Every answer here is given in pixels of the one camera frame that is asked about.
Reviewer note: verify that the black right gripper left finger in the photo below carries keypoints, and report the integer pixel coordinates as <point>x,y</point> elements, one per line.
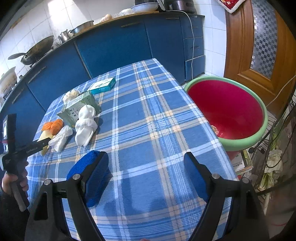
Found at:
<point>83,188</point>

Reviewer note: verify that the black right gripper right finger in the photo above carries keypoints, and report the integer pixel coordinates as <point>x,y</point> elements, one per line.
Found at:
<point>246,219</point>

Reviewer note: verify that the cream tissue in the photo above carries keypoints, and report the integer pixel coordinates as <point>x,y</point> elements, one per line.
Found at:
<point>70,95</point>

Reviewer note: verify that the blue kitchen cabinet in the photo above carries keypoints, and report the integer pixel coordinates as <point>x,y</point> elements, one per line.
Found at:
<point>174,39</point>

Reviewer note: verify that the person's left hand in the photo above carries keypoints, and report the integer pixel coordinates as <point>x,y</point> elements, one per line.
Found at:
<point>8,179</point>

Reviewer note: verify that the white plastic bag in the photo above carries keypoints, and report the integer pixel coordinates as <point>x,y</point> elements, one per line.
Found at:
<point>60,139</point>

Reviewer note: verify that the white crumpled paper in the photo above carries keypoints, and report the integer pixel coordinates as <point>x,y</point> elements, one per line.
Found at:
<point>85,126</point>

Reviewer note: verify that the green cardboard box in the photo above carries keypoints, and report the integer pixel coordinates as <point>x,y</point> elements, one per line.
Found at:
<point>70,111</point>

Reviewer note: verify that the white pot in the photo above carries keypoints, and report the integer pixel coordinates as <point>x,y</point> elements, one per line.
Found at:
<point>8,80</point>

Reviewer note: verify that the blue plaid tablecloth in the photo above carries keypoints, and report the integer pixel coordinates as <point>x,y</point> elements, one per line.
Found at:
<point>146,125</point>

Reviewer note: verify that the white teal cardboard box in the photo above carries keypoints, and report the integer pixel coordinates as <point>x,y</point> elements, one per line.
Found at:
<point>102,86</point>

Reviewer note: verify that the red basin with green rim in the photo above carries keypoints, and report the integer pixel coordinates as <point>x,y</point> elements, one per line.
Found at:
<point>237,112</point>

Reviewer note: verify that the black wok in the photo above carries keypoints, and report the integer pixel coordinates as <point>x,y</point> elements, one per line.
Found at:
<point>36,52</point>

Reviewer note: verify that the steel kettle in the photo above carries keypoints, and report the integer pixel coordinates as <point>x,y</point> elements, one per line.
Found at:
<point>65,36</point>

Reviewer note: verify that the steel bowl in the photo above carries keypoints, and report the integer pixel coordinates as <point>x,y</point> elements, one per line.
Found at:
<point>81,28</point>

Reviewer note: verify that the wooden door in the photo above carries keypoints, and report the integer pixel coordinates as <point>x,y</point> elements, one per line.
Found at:
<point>260,53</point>

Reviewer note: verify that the white ceramic bowl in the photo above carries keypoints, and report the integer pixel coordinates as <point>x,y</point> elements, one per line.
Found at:
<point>145,7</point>

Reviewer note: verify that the dark rice cooker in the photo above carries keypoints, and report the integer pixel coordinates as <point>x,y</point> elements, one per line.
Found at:
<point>180,5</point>

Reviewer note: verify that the red patterned cloth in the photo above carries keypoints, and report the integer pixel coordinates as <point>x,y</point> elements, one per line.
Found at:
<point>230,5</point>

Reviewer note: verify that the black wire rack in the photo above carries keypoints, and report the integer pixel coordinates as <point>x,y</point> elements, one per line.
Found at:
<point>269,145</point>

